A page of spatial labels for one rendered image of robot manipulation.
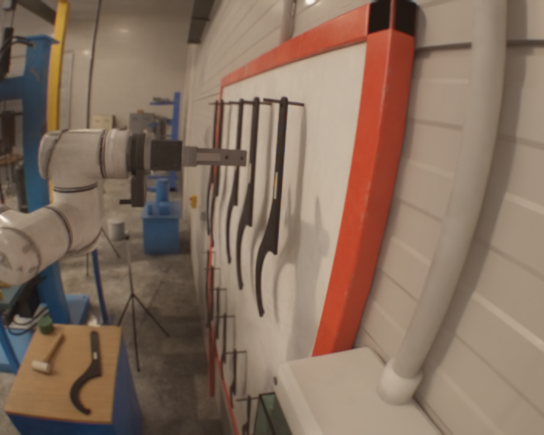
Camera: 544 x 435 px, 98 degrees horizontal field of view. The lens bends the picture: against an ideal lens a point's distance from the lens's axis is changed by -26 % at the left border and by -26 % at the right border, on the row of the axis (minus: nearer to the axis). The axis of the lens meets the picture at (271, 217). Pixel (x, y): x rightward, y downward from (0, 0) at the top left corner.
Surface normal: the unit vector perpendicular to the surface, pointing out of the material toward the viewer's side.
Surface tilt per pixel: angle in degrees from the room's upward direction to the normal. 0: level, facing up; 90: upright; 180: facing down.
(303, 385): 0
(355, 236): 90
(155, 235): 90
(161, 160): 82
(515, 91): 90
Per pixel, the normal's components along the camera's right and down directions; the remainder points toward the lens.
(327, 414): 0.11, -0.94
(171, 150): 0.30, 0.21
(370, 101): -0.95, 0.00
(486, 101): -0.47, 0.23
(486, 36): -0.72, 0.15
